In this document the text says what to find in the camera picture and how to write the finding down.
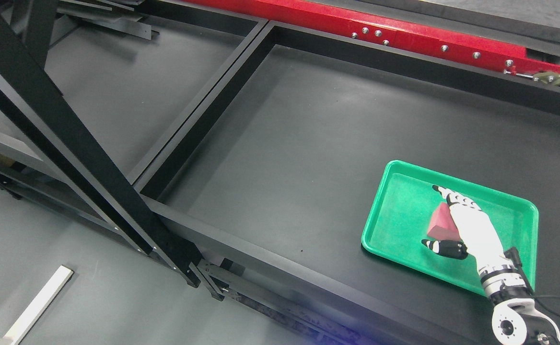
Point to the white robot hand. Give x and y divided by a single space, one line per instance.
475 228

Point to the pink block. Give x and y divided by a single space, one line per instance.
442 226

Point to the green tray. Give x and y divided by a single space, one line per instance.
402 209

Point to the red metal beam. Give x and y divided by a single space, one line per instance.
454 46

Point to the white desk left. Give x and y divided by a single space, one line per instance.
35 309

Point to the black shelf frame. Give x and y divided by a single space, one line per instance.
248 152

